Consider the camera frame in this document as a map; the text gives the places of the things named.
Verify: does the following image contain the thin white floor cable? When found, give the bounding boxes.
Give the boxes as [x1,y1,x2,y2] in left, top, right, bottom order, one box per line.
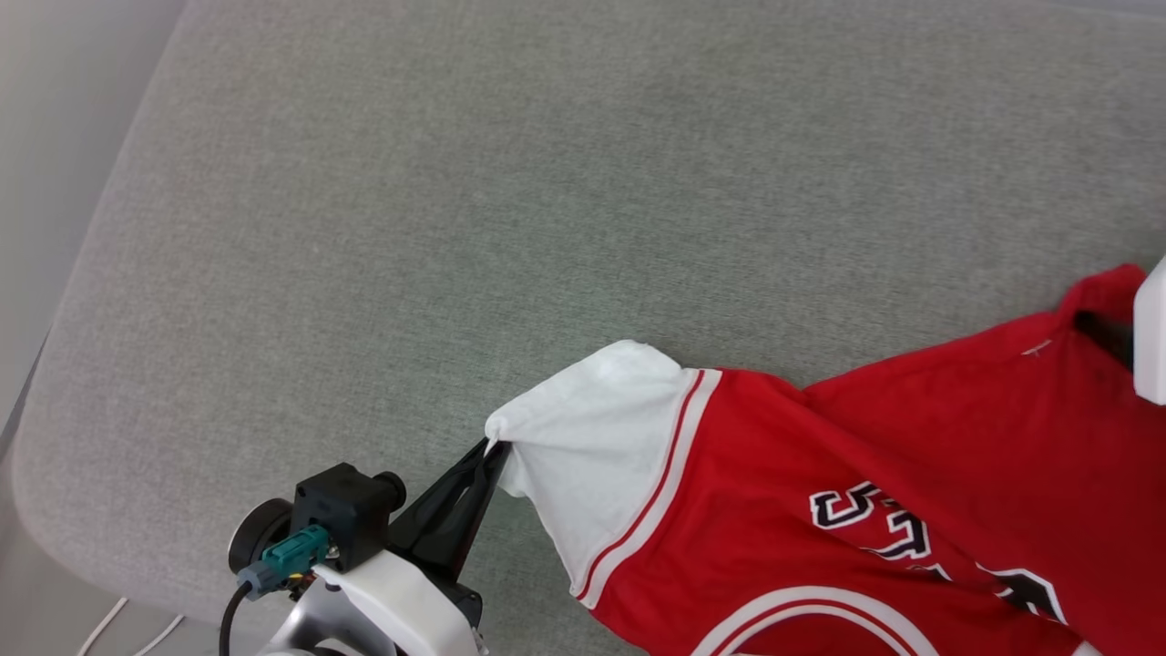
[134,614,186,656]
[77,596,129,656]

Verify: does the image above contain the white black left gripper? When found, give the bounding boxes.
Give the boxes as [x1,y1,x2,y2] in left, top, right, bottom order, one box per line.
[313,438,514,656]

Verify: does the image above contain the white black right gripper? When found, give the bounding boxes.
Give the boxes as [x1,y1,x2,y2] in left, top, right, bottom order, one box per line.
[1074,256,1166,407]

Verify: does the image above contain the red white basketball jersey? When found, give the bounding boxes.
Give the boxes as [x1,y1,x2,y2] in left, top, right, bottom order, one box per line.
[484,263,1166,656]

